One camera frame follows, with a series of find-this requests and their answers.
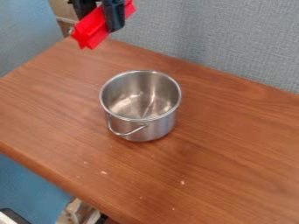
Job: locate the red plastic block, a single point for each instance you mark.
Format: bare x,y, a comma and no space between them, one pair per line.
91,29

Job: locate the black and white device corner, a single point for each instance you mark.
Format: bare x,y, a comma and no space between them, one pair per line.
10,217

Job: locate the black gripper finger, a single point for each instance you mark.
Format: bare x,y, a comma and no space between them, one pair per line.
83,7
114,10

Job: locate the light wooden frame under table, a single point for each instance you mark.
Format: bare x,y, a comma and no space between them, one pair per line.
79,213

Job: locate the stainless steel pot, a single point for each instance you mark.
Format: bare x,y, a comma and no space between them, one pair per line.
141,100

